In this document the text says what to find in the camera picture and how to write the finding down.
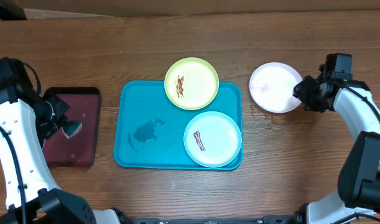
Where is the cardboard backboard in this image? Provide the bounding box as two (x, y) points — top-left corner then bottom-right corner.
(0, 0), (380, 21)

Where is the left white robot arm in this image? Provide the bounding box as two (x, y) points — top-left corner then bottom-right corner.
(0, 57), (127, 224)

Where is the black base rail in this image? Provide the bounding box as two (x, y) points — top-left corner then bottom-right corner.
(129, 215), (295, 224)

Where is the light blue plate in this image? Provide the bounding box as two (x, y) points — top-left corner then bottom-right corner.
(183, 111), (243, 169)

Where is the dark green sponge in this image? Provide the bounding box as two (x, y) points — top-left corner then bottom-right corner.
(63, 121), (82, 139)

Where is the white plate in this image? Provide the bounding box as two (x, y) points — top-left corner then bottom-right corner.
(249, 62), (302, 113)

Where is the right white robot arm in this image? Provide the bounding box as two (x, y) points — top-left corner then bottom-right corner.
(291, 75), (380, 223)

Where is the teal plastic tray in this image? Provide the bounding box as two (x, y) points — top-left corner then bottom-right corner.
(114, 80), (243, 170)

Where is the dark red sponge tray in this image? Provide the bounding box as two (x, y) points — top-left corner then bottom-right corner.
(43, 87), (101, 167)

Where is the yellow-green plate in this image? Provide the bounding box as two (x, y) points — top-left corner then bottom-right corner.
(164, 57), (220, 110)

